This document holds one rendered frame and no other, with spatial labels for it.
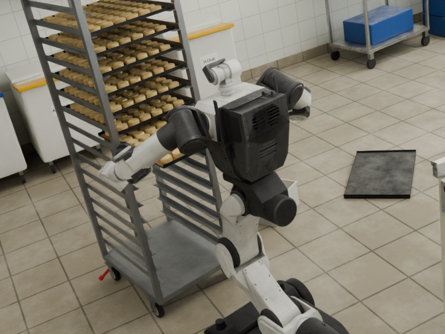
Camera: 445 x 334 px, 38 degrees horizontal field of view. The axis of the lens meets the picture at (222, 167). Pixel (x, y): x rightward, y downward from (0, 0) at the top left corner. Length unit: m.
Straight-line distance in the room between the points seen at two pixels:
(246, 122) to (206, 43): 3.29
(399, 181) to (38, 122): 2.72
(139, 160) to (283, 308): 0.91
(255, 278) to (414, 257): 1.08
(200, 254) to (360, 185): 1.22
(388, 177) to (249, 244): 1.73
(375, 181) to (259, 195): 1.96
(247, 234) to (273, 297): 0.29
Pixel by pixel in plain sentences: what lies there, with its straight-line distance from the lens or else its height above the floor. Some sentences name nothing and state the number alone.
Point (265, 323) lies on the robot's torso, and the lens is 2.74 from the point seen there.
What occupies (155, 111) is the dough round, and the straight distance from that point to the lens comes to 3.00.
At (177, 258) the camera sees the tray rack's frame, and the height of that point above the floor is 0.15.
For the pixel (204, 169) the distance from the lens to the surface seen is 3.22.
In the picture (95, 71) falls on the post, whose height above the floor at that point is 1.35.
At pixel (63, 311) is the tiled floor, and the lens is 3.72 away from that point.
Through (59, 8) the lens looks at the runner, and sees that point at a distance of 2.95.
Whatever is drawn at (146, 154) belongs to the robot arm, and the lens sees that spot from 2.30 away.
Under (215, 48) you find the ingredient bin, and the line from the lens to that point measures 5.49.
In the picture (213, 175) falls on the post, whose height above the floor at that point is 0.65.
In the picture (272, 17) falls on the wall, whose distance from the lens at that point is 6.46.
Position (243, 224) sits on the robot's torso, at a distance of 2.62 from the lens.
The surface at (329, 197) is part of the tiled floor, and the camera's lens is 4.15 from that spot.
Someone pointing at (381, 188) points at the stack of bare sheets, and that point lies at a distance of 4.16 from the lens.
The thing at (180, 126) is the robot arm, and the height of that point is 1.26.
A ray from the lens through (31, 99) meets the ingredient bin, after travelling 5.12.
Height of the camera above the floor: 2.09
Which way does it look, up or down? 26 degrees down
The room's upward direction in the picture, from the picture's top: 12 degrees counter-clockwise
